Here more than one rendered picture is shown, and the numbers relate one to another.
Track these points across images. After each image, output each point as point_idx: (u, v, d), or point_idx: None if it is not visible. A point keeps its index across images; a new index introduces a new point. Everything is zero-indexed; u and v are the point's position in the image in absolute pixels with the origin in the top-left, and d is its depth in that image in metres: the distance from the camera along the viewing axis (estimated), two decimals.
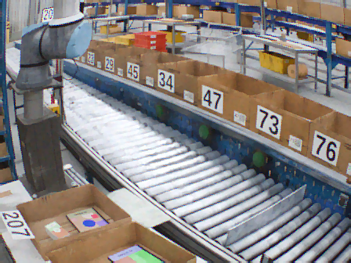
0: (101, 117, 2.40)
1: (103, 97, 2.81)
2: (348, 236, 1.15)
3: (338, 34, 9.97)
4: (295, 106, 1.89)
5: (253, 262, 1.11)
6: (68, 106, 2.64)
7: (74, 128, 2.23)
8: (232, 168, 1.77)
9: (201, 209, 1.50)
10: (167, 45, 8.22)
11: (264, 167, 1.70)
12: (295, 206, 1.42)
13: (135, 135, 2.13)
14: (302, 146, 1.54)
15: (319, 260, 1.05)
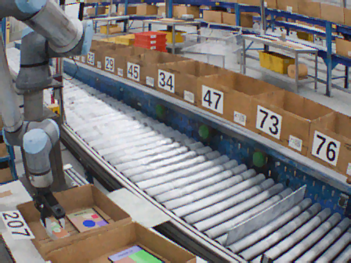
0: (101, 117, 2.40)
1: (103, 97, 2.81)
2: (348, 236, 1.15)
3: (338, 34, 9.97)
4: (295, 106, 1.89)
5: (253, 262, 1.11)
6: (68, 106, 2.64)
7: (74, 128, 2.23)
8: (232, 168, 1.77)
9: (201, 209, 1.50)
10: (167, 45, 8.22)
11: (264, 167, 1.70)
12: (295, 206, 1.42)
13: (135, 135, 2.13)
14: (302, 146, 1.54)
15: (319, 260, 1.05)
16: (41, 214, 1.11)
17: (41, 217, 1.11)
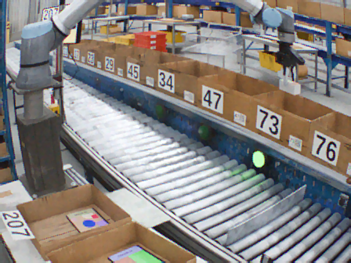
0: (101, 117, 2.40)
1: (103, 97, 2.81)
2: (348, 236, 1.15)
3: (338, 34, 9.97)
4: (295, 106, 1.89)
5: (253, 262, 1.11)
6: (68, 106, 2.64)
7: (74, 128, 2.23)
8: (232, 168, 1.77)
9: (201, 209, 1.50)
10: (167, 45, 8.22)
11: (264, 167, 1.70)
12: (295, 206, 1.42)
13: (135, 135, 2.13)
14: (302, 146, 1.54)
15: (319, 260, 1.05)
16: (284, 63, 1.57)
17: (283, 65, 1.57)
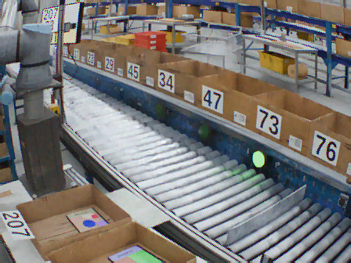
0: (101, 117, 2.40)
1: (103, 97, 2.81)
2: (348, 236, 1.15)
3: (338, 34, 9.97)
4: (295, 106, 1.89)
5: (253, 262, 1.11)
6: (68, 106, 2.64)
7: (74, 128, 2.23)
8: (232, 168, 1.77)
9: (201, 209, 1.50)
10: (167, 45, 8.22)
11: (264, 167, 1.70)
12: (295, 206, 1.42)
13: (135, 135, 2.13)
14: (302, 146, 1.54)
15: (319, 260, 1.05)
16: None
17: None
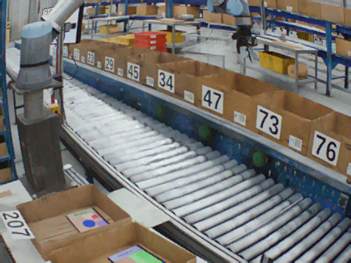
0: (101, 117, 2.40)
1: (103, 97, 2.81)
2: (348, 236, 1.15)
3: (338, 34, 9.97)
4: (295, 106, 1.89)
5: (253, 262, 1.11)
6: (68, 106, 2.64)
7: (74, 128, 2.23)
8: (232, 168, 1.77)
9: (201, 209, 1.50)
10: (167, 45, 8.22)
11: (264, 167, 1.70)
12: (295, 206, 1.42)
13: (135, 135, 2.13)
14: (302, 146, 1.54)
15: (319, 260, 1.05)
16: None
17: None
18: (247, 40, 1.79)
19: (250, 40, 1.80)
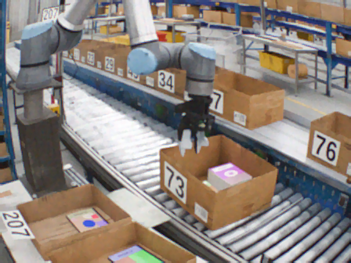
0: (101, 117, 2.40)
1: (103, 97, 2.81)
2: (348, 236, 1.15)
3: (338, 34, 9.97)
4: (232, 157, 1.64)
5: (253, 262, 1.11)
6: (68, 106, 2.64)
7: (74, 128, 2.23)
8: None
9: None
10: None
11: None
12: (295, 206, 1.42)
13: (135, 135, 2.13)
14: (208, 218, 1.31)
15: (319, 260, 1.05)
16: None
17: None
18: (200, 122, 1.28)
19: (204, 121, 1.30)
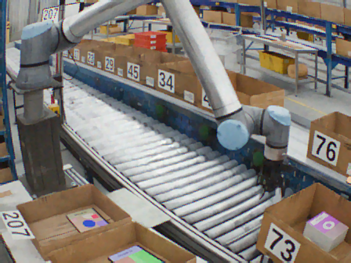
0: (101, 117, 2.40)
1: (103, 97, 2.81)
2: None
3: (338, 34, 9.97)
4: (327, 207, 1.21)
5: None
6: (68, 106, 2.64)
7: (74, 128, 2.23)
8: None
9: (201, 210, 1.50)
10: (167, 45, 8.22)
11: None
12: None
13: (135, 135, 2.13)
14: None
15: None
16: (284, 182, 1.30)
17: (284, 185, 1.30)
18: (262, 178, 1.31)
19: (265, 180, 1.30)
